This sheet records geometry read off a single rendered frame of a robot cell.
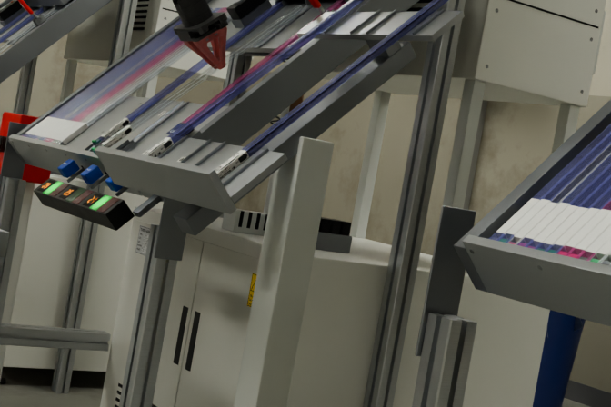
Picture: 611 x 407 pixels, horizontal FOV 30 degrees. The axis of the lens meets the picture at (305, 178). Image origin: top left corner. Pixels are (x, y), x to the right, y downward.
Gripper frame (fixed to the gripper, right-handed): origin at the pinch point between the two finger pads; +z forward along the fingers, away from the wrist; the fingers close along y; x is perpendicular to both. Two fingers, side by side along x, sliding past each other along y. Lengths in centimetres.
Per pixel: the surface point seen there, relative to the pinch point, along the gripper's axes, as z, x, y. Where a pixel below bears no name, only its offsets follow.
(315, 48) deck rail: 0.5, -7.7, -21.5
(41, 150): 4.4, 29.2, 29.5
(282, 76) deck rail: 1.6, 0.5, -21.5
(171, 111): 3.0, 12.6, 0.6
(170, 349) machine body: 52, 28, 20
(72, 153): 3.2, 29.6, 11.7
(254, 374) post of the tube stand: 32, 38, -44
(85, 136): 4.3, 22.7, 20.5
